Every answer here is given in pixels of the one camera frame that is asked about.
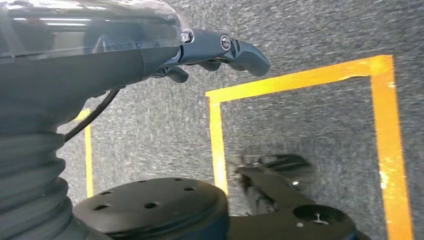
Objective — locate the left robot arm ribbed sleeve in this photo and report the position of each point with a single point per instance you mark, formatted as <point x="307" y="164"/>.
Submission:
<point x="30" y="185"/>

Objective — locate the black round robot joint cover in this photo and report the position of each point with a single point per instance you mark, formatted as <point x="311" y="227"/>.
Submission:
<point x="165" y="218"/>

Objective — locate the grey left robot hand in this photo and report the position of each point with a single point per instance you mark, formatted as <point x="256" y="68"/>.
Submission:
<point x="82" y="73"/>

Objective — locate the yellow floor tape square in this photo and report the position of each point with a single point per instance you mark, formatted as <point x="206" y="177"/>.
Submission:
<point x="384" y="132"/>

